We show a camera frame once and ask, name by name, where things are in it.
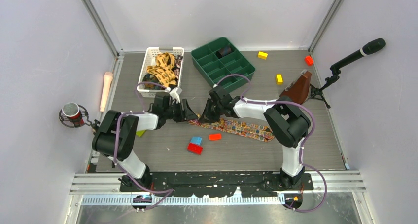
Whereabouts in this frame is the rolled dark striped tie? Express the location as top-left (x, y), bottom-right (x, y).
top-left (215, 46), bottom-right (232, 59)

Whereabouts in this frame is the colourful shell pattern tie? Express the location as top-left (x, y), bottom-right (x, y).
top-left (188, 118), bottom-right (275, 142)

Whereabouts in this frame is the red lego brick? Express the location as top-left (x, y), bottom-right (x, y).
top-left (187, 143), bottom-right (203, 155)

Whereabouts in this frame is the red silver studio microphone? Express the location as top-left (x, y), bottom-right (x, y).
top-left (58, 102), bottom-right (100, 132)

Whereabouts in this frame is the yellow beetle pattern tie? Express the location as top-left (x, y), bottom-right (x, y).
top-left (146, 52), bottom-right (177, 87)

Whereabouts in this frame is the small orange lego brick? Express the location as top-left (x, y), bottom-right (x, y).
top-left (209, 134), bottom-right (222, 141)

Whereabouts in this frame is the black handheld microphone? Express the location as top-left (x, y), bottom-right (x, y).
top-left (330, 38), bottom-right (386, 75)

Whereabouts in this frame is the yellow block upright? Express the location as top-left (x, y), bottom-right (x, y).
top-left (276, 74), bottom-right (283, 85)

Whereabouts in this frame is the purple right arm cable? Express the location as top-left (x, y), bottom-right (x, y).
top-left (213, 74), bottom-right (328, 213)

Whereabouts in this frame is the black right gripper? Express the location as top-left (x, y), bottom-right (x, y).
top-left (199, 98), bottom-right (224, 124)

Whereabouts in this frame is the brown green leaf tie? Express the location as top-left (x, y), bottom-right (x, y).
top-left (142, 74), bottom-right (163, 90)

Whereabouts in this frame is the black microphone tripod stand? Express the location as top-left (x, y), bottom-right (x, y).
top-left (306, 66), bottom-right (341, 109)

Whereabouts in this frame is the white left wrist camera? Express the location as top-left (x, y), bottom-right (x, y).
top-left (165, 87), bottom-right (182, 103)

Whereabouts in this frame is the yellow block near tray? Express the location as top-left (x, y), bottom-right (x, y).
top-left (257, 51), bottom-right (268, 60)

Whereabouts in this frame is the dark floral rose tie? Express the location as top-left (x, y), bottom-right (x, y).
top-left (172, 55), bottom-right (183, 81)

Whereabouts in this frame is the green compartment tray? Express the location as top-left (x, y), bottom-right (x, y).
top-left (191, 37), bottom-right (255, 93)

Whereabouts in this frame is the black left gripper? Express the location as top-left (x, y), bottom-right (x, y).
top-left (164, 99), bottom-right (197, 123)

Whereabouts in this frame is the blue lego brick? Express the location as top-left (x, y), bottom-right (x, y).
top-left (190, 137), bottom-right (202, 146)

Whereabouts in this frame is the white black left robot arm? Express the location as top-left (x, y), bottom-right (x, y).
top-left (92, 92), bottom-right (198, 191)

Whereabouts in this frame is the brown wooden metronome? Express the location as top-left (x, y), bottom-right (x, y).
top-left (280, 70), bottom-right (312, 104)

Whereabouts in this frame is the white perforated plastic basket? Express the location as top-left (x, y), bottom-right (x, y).
top-left (137, 47), bottom-right (185, 98)

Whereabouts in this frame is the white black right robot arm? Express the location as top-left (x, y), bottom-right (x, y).
top-left (199, 85), bottom-right (311, 190)

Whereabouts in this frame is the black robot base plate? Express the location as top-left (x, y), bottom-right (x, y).
top-left (119, 171), bottom-right (314, 198)

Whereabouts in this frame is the orange red block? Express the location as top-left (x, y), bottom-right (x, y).
top-left (304, 56), bottom-right (314, 66)

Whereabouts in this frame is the lime green lego plate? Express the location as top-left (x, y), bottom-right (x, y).
top-left (136, 130), bottom-right (145, 137)

